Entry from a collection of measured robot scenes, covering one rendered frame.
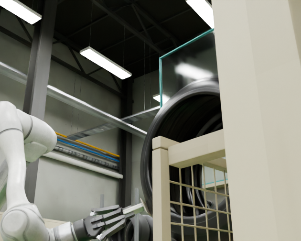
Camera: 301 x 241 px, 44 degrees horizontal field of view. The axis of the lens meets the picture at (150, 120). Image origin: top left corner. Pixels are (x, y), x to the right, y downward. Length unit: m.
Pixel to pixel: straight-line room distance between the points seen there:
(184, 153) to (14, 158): 0.99
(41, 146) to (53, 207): 9.58
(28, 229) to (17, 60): 10.65
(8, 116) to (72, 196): 10.23
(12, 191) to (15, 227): 0.16
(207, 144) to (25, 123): 1.17
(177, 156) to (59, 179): 10.97
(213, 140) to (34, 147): 1.23
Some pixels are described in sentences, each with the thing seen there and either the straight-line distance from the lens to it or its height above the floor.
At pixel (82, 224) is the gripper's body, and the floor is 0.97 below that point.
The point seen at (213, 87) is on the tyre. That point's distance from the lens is 1.20.
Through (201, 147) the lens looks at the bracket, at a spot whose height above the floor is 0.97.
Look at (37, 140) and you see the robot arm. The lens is 1.66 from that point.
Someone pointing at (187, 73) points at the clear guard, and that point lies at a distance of 2.37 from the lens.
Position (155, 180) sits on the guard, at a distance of 0.55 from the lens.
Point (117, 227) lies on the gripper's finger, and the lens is 1.27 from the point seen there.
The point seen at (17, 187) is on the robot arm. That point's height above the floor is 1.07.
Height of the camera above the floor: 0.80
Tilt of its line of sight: 23 degrees up
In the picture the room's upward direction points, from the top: straight up
